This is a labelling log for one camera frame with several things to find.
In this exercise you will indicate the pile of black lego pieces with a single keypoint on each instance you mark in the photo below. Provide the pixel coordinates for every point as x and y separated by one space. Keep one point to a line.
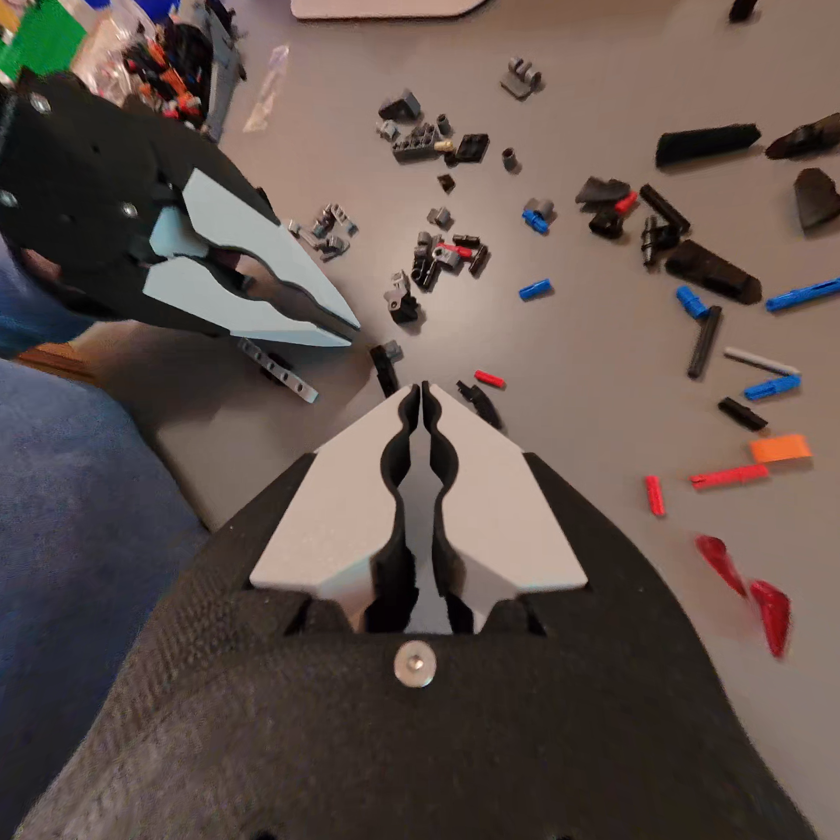
715 269

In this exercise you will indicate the small light grey lego connector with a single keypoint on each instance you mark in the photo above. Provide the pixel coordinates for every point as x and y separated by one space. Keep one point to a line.
386 130

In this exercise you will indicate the orange lego piece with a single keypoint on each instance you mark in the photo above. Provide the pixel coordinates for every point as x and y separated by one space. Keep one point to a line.
781 449

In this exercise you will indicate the dark grey curved lego brick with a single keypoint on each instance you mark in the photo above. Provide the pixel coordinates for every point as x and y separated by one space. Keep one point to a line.
400 105

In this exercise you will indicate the transparent red lego piece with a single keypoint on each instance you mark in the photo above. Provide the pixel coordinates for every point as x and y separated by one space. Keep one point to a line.
722 562
772 614

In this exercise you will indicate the grey double lego connector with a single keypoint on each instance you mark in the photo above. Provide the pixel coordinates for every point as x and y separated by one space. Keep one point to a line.
521 79

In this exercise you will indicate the partly built lego model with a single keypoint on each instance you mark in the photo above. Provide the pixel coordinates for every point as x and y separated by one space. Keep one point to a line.
184 66

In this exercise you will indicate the dark grey lego bushing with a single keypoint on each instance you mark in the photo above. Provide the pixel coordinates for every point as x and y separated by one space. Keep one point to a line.
444 125

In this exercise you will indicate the black and grey lego joint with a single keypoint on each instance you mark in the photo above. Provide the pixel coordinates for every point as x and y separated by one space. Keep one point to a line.
404 309

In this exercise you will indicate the cluster of grey lego connectors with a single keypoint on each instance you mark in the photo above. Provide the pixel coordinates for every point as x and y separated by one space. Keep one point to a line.
335 230

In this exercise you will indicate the blue pin with grey connector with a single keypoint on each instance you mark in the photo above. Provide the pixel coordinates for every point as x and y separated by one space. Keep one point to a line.
536 221

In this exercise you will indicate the dark grey angled lego beam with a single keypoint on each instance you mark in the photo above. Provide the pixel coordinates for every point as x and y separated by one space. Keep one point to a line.
418 142

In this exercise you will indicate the person's blue clothing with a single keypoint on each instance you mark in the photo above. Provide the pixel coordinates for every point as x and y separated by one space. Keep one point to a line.
79 591

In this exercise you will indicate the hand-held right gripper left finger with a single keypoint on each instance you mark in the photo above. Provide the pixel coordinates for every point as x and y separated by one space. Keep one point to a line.
328 519

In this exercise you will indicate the long light grey lego beam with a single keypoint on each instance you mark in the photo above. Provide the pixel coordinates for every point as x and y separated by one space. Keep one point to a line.
282 374

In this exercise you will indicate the dark round lego bushing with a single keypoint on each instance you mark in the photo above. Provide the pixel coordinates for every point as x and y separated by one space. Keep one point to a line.
511 160

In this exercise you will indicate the cluster of dark lego connectors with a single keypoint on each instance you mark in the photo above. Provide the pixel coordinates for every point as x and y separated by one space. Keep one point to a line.
427 269

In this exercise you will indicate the small black lego slope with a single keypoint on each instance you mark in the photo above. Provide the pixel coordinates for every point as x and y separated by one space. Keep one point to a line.
446 183

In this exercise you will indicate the blue lego pin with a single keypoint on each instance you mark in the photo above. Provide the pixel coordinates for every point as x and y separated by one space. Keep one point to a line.
534 290

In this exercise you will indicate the small dark grey lego plate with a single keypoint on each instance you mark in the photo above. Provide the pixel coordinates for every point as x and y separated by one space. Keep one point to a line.
390 351

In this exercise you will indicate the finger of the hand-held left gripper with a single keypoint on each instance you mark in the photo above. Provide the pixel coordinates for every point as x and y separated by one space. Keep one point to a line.
223 210
197 295

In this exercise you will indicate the short red lego pin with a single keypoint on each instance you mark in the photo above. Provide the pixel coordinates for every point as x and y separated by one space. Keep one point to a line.
490 379
655 495

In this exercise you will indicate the long red lego axle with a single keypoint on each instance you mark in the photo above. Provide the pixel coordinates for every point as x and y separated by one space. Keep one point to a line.
730 477

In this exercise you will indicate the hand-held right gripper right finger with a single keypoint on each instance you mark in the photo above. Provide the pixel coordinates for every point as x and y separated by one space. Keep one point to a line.
512 519

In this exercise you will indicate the small grey lego brick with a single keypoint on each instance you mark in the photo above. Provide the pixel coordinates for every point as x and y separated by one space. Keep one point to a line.
440 217

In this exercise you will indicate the small clear plastic bag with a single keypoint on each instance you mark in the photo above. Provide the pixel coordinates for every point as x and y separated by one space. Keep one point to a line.
267 85

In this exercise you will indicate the short black lego beam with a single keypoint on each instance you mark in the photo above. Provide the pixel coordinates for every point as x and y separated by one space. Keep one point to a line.
479 403

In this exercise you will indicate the green storage bin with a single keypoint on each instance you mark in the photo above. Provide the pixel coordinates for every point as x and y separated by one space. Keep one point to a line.
40 40

